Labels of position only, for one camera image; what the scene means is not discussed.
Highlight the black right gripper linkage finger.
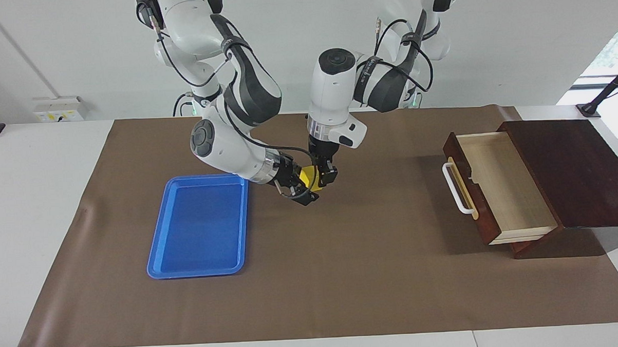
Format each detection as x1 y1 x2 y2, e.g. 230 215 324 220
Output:
287 186 321 207
287 156 310 181

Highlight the yellow cube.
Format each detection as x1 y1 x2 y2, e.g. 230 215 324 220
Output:
298 165 321 191

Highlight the white drawer handle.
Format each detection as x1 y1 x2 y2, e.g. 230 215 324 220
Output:
441 161 476 216

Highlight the wooden drawer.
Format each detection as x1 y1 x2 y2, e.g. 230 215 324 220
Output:
442 129 565 247

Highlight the blue plastic tray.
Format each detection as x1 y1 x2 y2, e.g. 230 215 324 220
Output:
143 172 253 280

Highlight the brown table mat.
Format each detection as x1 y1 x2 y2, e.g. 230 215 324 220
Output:
8 100 618 347

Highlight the dark wooden cabinet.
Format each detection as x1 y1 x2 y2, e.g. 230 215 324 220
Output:
496 117 618 260

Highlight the black clamp stand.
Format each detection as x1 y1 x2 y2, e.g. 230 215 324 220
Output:
574 60 618 120

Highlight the black base cable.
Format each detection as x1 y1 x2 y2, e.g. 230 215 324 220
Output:
171 92 194 118

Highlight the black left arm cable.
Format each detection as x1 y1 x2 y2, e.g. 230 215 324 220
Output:
371 15 436 97

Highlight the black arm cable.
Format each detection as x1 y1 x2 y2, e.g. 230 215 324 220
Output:
137 0 322 204
371 15 436 97

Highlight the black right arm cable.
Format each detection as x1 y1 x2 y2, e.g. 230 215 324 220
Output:
137 0 322 204

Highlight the white wall power outlet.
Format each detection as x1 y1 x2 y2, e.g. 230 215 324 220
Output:
32 95 88 124

